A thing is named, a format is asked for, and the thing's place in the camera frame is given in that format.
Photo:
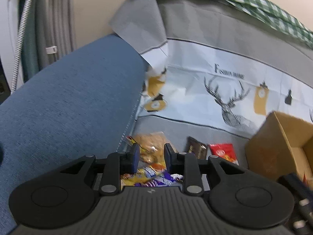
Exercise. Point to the dark brown snack packet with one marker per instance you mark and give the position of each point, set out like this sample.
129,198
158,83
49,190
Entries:
196,149

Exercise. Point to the brown cardboard box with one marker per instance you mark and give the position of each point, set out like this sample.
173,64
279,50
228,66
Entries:
269,146

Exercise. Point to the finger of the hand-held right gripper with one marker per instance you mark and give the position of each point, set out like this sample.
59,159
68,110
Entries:
303,213

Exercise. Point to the clear bag of round crackers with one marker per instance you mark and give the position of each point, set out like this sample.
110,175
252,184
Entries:
151,142

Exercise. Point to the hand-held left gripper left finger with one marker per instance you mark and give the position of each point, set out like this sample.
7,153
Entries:
135,156

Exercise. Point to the grey curtain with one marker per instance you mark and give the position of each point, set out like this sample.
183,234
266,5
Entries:
56,17

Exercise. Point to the grey printed sofa cover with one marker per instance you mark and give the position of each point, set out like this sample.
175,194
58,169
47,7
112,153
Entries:
195,24

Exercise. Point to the yellow snack packet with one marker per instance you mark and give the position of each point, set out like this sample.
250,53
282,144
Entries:
129,180

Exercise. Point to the purple snack packet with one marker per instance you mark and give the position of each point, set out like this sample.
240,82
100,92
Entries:
161,180

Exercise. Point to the red snack packet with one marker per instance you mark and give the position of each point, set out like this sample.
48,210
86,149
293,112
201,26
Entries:
223,151

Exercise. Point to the white plastic clip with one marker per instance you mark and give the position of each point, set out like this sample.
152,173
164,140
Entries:
51,49

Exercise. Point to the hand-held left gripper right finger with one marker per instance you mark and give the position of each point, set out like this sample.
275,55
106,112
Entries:
167,156

